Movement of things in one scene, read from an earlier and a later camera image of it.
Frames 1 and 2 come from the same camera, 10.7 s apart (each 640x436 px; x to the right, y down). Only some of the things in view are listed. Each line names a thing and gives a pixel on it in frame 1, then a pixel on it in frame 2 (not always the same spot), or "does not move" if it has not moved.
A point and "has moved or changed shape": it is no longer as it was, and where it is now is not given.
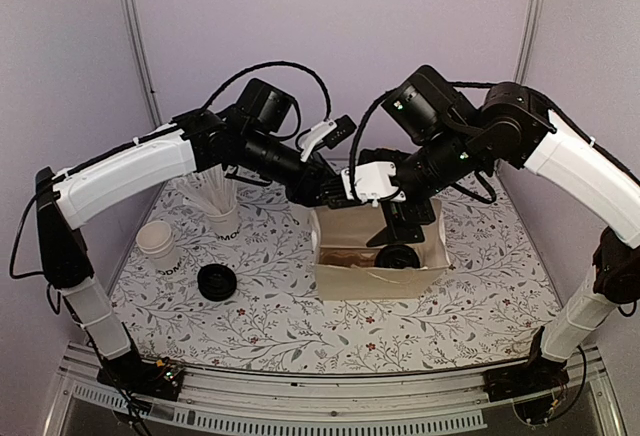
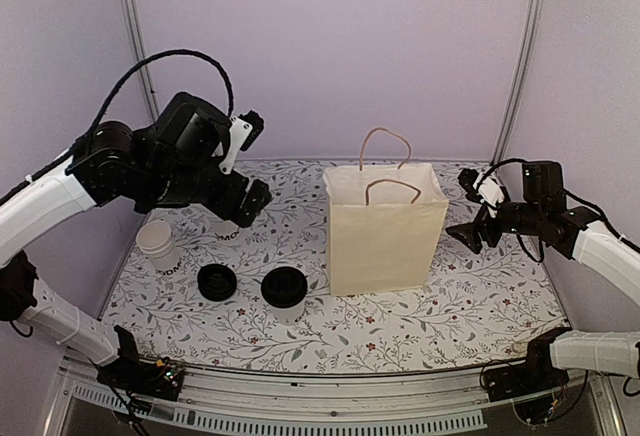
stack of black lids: x=217 y=282 does not move
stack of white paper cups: x=156 y=240 does not move
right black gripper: x=398 y=229 to x=482 y=222
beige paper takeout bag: x=354 y=228 has moved or changed shape
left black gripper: x=308 y=189 to x=228 y=206
